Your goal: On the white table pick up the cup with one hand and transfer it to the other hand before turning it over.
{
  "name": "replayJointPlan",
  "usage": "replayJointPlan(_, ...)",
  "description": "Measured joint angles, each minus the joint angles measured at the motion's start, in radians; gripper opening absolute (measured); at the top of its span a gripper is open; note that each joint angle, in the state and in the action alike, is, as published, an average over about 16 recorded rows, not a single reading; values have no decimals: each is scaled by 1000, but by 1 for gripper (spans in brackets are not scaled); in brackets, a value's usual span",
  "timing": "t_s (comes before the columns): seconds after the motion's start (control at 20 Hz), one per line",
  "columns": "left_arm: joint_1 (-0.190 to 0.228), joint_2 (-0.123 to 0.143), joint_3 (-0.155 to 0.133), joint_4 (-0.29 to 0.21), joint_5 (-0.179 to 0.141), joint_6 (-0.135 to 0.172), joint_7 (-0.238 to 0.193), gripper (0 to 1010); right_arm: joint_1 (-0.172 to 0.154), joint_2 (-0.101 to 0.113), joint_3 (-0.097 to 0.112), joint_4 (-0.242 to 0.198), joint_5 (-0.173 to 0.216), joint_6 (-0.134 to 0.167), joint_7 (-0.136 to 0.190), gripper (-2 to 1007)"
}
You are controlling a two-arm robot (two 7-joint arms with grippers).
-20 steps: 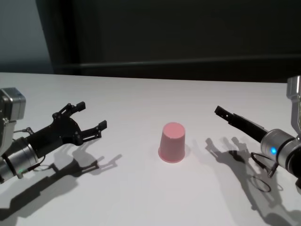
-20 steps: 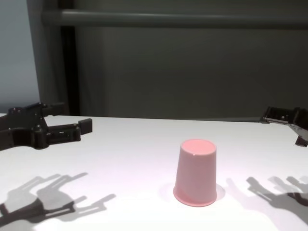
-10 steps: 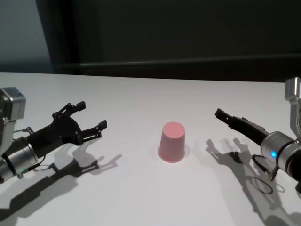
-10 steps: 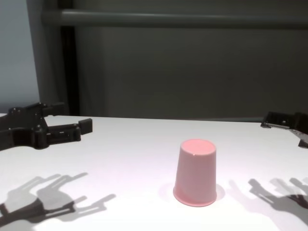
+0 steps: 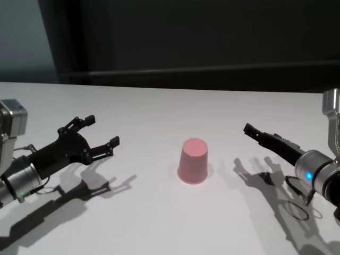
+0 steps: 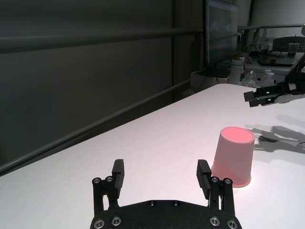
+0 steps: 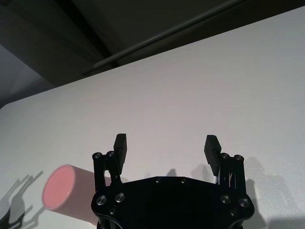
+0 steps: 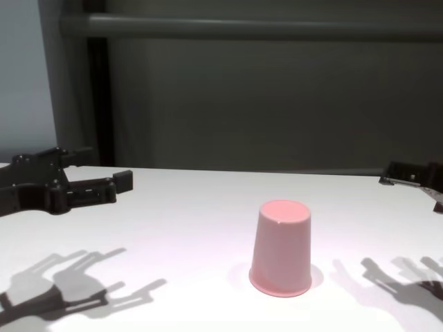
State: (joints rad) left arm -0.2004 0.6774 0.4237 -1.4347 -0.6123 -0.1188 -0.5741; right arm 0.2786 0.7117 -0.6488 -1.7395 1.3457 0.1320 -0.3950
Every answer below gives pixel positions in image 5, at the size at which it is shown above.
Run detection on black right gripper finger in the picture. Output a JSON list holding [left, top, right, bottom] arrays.
[[272, 132, 302, 151], [242, 123, 267, 146]]

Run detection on pink plastic cup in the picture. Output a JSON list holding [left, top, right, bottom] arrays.
[[177, 137, 209, 184]]

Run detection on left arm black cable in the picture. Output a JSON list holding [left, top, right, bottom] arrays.
[[12, 144, 57, 197]]

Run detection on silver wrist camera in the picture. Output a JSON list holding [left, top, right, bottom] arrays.
[[0, 98, 29, 176], [321, 89, 340, 163]]

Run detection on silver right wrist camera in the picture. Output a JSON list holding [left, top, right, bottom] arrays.
[[321, 89, 340, 163]]

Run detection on dark lower horizontal rail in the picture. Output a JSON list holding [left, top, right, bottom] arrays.
[[59, 69, 340, 80]]

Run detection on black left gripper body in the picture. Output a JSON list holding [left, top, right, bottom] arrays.
[[29, 127, 94, 180]]

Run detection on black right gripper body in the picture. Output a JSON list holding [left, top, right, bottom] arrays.
[[259, 132, 305, 167]]

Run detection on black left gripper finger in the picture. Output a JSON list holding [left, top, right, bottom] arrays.
[[57, 114, 97, 136], [82, 136, 121, 165]]

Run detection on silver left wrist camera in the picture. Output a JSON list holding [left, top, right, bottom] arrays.
[[0, 98, 29, 176]]

